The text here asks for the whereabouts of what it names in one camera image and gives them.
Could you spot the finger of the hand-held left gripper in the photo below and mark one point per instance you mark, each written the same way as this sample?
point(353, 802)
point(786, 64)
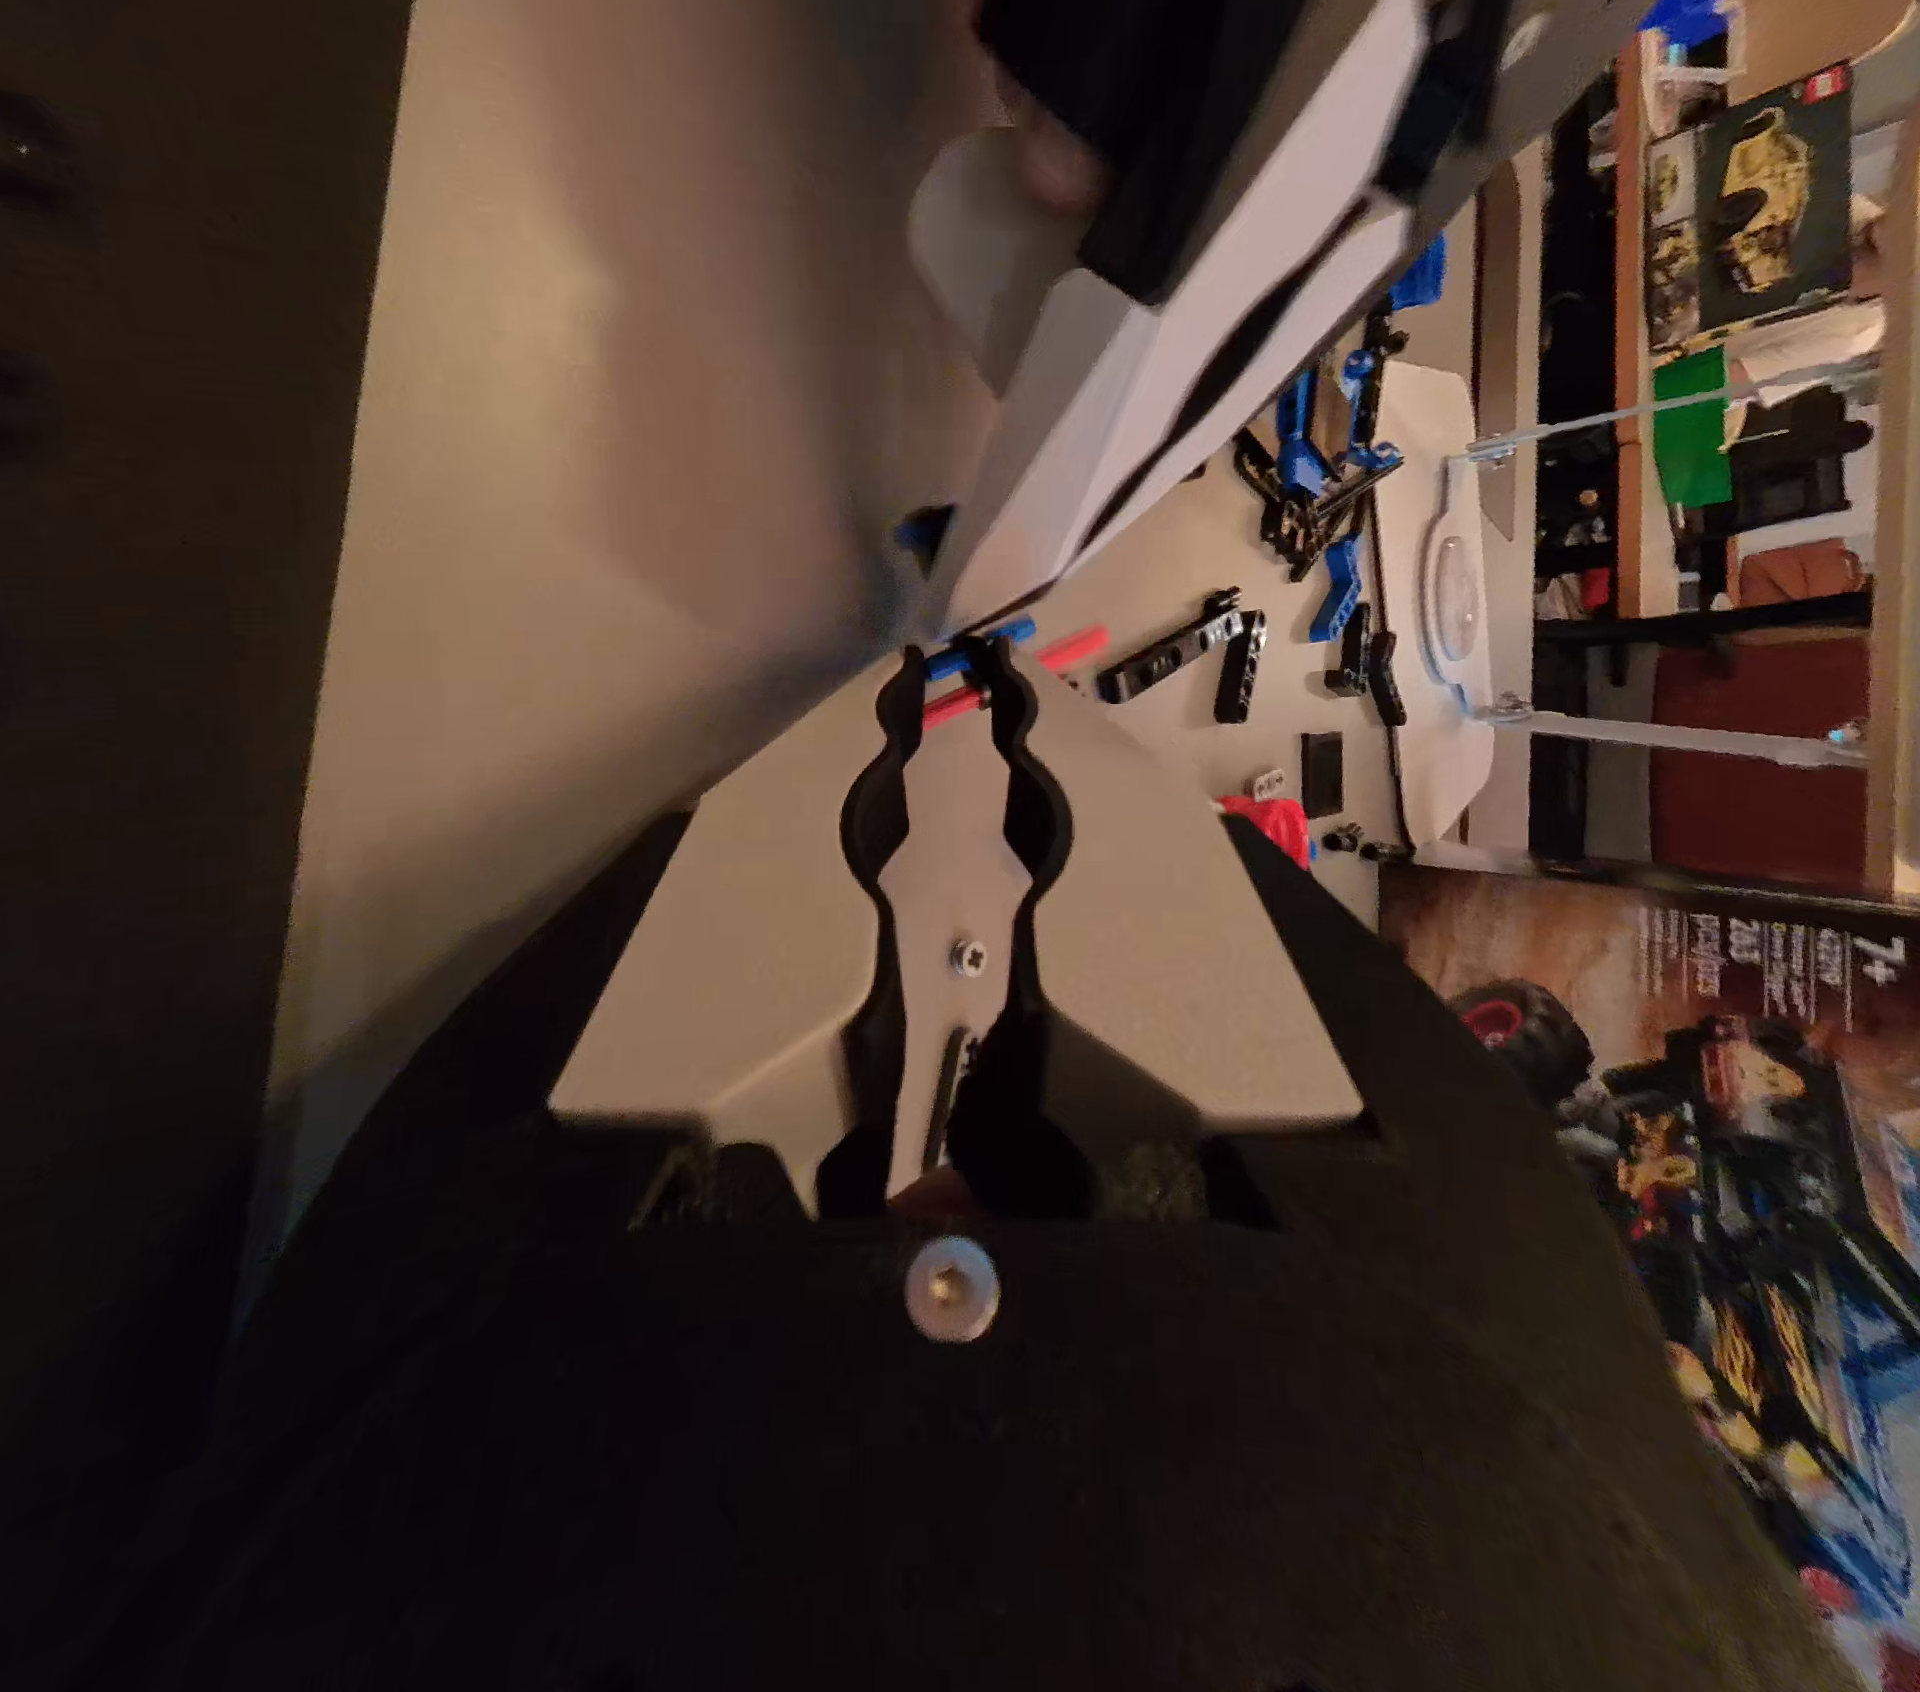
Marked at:
point(1274, 192)
point(1334, 291)

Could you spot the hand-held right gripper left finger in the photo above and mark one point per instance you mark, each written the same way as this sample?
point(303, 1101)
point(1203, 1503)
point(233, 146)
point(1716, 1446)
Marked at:
point(704, 972)

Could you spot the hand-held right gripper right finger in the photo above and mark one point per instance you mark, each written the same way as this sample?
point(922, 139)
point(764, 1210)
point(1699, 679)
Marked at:
point(1201, 972)

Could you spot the red toy axle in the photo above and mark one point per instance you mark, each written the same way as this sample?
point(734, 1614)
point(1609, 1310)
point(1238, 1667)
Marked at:
point(1080, 651)

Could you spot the blue toy pin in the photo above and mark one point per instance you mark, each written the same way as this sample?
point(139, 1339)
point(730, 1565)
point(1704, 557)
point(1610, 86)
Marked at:
point(975, 656)
point(922, 530)

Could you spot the grey desk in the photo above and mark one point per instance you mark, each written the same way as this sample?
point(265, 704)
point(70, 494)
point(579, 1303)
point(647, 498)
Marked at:
point(600, 296)

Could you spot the blue toy wheel hub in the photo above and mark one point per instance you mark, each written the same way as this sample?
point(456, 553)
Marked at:
point(1419, 274)

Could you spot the blue toy panel piece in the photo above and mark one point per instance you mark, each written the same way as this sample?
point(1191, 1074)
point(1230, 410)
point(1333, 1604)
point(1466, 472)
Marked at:
point(1305, 433)

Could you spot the red toy wheel hub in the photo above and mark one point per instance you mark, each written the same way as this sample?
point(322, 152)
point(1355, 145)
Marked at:
point(1268, 831)

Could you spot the black square panel piece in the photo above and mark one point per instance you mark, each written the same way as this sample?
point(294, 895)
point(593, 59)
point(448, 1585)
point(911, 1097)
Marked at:
point(1321, 772)

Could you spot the grey small connector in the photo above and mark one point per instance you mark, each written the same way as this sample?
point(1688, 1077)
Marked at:
point(945, 1092)

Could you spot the blue angled beam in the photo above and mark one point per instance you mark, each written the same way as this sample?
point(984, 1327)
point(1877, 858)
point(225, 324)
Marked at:
point(1341, 583)

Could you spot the scattered black toy beams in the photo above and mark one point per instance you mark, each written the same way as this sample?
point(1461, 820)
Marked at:
point(1184, 664)

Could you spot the green box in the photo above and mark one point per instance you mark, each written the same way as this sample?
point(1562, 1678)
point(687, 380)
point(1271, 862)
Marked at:
point(1688, 433)

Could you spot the dark box with yellow car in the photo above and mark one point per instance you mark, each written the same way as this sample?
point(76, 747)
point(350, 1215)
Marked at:
point(1755, 206)

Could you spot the dark toy set box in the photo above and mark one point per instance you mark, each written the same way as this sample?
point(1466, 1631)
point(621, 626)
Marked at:
point(1651, 1123)

